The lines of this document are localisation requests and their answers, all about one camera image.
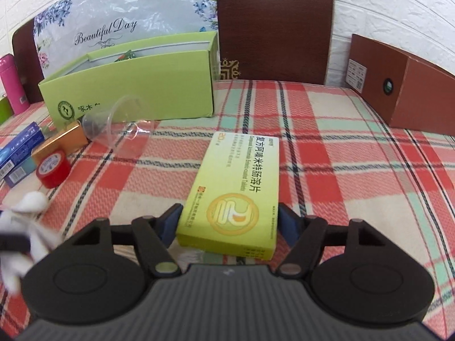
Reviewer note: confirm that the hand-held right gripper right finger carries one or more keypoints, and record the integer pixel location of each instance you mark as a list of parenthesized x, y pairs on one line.
[(289, 226)]

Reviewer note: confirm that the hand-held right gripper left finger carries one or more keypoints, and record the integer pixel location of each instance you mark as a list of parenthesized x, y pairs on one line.
[(170, 224)]

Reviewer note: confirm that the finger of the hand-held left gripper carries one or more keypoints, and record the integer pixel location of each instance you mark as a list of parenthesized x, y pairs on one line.
[(14, 243)]

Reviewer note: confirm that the pink white glove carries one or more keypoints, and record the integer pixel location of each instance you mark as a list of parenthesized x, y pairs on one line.
[(35, 202)]

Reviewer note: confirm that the purple blue box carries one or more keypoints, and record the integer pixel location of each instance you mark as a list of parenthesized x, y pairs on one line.
[(19, 174)]

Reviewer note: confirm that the yellow green medicine box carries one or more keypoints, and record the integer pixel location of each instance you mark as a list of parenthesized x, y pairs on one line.
[(231, 184)]

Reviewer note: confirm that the red tape roll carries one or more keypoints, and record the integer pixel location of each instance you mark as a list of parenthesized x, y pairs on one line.
[(51, 170)]

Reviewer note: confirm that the blue medicine box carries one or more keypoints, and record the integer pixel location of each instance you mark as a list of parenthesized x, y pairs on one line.
[(17, 147)]

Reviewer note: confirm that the gold box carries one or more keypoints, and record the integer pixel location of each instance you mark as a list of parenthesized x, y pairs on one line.
[(60, 140)]

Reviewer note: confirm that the wide clear plastic cup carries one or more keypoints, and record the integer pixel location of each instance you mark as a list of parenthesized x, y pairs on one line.
[(106, 131)]

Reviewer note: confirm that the light green box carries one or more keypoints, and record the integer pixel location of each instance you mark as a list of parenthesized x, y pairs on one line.
[(142, 85)]

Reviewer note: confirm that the plaid bed sheet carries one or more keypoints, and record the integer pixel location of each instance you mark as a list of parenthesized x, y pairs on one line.
[(355, 184)]

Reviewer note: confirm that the pink thermos bottle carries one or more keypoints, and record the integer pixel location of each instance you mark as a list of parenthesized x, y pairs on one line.
[(12, 85)]

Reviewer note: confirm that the green patterned packet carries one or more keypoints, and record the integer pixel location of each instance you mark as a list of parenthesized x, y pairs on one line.
[(127, 55)]

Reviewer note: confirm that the brown cardboard box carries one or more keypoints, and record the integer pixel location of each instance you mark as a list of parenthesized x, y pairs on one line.
[(408, 88)]

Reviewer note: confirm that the floral plastic package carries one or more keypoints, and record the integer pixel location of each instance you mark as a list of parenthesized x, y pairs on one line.
[(124, 3)]

